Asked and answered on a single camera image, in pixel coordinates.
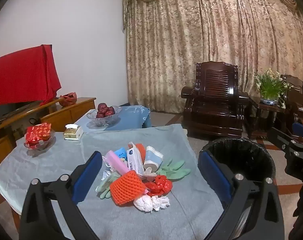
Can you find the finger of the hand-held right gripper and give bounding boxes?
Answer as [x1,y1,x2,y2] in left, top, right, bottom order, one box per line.
[268,127,303,156]
[292,122,303,144]

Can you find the red plastic bag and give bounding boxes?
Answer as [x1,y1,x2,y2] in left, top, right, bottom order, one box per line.
[144,175,173,197]

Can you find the green rubber glove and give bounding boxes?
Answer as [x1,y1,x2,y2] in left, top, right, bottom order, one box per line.
[143,158,191,181]
[96,172,120,200]

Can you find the glass fruit bowl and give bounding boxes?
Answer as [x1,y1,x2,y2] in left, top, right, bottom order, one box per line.
[86,106,122,127]

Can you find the red patterned snack packet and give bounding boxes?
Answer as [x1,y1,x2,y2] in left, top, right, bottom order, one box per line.
[25,122,52,146]

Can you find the red crumpled bag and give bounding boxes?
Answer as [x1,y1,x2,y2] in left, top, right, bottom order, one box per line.
[59,92,78,106]

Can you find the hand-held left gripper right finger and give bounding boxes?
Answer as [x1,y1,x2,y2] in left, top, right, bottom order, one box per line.
[198,150,285,240]

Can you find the wooden television cabinet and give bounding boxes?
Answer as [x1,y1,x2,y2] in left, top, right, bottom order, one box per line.
[0,97,97,165]

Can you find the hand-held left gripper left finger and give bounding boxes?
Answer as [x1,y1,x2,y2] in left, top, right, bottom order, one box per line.
[18,151,103,240]

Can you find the black television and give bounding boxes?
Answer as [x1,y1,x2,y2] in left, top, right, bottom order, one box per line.
[0,101,42,128]

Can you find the grey tablecloth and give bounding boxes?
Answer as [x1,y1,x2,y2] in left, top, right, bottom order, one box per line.
[0,124,224,240]

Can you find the dark wooden side table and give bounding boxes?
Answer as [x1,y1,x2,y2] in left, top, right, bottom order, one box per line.
[248,96,289,140]

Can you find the red packets in glass dish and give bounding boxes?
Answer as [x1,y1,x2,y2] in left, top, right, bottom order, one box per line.
[24,130,55,152]

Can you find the white and gold box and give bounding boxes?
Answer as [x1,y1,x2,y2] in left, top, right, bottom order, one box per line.
[63,124,84,140]

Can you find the potted white flowers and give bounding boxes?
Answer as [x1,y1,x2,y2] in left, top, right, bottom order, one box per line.
[254,68,292,109]

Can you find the beige patterned curtain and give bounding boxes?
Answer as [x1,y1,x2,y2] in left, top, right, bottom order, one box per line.
[123,0,303,120]

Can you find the red cloth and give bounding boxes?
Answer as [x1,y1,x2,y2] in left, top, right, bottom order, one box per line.
[0,44,62,108]

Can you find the blue and white cup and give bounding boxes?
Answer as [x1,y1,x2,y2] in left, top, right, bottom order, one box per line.
[143,146,164,172]

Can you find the trash bin with black bag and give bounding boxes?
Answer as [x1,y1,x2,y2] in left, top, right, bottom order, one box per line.
[198,137,276,240]

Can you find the white and blue packet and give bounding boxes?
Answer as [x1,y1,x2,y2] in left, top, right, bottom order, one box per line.
[126,142,145,174]

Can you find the dark wooden armchair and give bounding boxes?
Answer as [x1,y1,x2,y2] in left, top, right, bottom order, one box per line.
[181,61,249,138]
[280,74,303,135]

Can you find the white tissue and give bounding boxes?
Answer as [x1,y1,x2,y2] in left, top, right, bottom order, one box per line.
[133,195,171,213]

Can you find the pink tube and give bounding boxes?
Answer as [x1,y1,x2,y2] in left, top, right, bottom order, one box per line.
[103,150,130,175]

